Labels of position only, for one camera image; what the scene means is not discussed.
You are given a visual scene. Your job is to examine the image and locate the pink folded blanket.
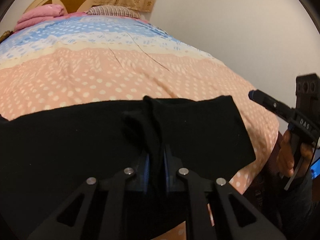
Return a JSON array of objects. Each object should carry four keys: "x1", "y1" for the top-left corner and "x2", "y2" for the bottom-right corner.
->
[{"x1": 14, "y1": 4, "x2": 87, "y2": 32}]

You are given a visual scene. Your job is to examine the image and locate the brown object beside bed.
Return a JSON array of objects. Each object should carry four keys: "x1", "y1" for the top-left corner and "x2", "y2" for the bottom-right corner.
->
[{"x1": 0, "y1": 31, "x2": 13, "y2": 43}]

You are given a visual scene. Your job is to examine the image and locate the black pants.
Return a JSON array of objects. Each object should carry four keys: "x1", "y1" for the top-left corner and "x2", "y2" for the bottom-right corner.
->
[{"x1": 1, "y1": 96, "x2": 253, "y2": 239}]

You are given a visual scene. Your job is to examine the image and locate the person's right hand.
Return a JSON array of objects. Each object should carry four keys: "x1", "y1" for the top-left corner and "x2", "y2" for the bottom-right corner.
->
[{"x1": 276, "y1": 129, "x2": 315, "y2": 178}]

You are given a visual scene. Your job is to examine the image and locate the pink blue dotted bedspread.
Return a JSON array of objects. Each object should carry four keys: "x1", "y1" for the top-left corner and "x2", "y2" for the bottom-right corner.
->
[{"x1": 1, "y1": 15, "x2": 279, "y2": 193}]

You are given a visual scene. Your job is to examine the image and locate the striped grey pillow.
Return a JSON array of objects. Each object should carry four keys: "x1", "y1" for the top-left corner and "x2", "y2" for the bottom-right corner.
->
[{"x1": 86, "y1": 5, "x2": 140, "y2": 19}]

